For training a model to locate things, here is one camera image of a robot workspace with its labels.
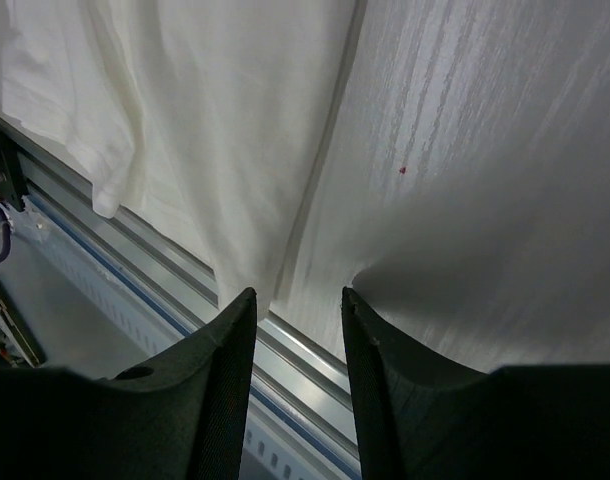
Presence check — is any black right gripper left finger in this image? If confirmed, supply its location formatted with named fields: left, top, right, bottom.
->
left=0, top=288, right=257, bottom=479

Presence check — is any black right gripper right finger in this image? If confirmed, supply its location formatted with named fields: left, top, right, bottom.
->
left=342, top=288, right=610, bottom=479

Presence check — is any white t shirt robot print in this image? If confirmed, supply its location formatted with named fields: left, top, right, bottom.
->
left=2, top=1, right=355, bottom=311

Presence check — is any aluminium mounting rail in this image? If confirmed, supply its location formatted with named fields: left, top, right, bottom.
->
left=0, top=107, right=359, bottom=466

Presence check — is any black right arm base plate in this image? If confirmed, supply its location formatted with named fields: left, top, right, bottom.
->
left=0, top=130, right=28, bottom=212

